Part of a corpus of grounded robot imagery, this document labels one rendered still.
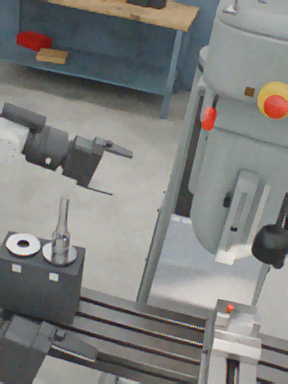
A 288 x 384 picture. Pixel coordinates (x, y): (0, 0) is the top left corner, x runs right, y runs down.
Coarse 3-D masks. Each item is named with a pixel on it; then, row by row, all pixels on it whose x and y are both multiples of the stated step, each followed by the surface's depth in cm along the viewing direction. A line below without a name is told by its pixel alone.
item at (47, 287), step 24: (24, 240) 149; (48, 240) 152; (0, 264) 144; (24, 264) 143; (48, 264) 144; (72, 264) 145; (0, 288) 148; (24, 288) 147; (48, 288) 146; (72, 288) 145; (24, 312) 152; (48, 312) 151; (72, 312) 150
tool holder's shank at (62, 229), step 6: (60, 198) 137; (66, 198) 137; (60, 204) 138; (66, 204) 138; (60, 210) 139; (66, 210) 139; (60, 216) 139; (66, 216) 140; (60, 222) 140; (66, 222) 141; (60, 228) 141; (66, 228) 142; (60, 234) 142
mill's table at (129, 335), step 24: (96, 312) 158; (120, 312) 160; (144, 312) 161; (168, 312) 163; (96, 336) 152; (120, 336) 152; (144, 336) 153; (168, 336) 155; (192, 336) 156; (264, 336) 160; (72, 360) 150; (96, 360) 148; (120, 360) 146; (144, 360) 146; (168, 360) 147; (192, 360) 149; (264, 360) 152
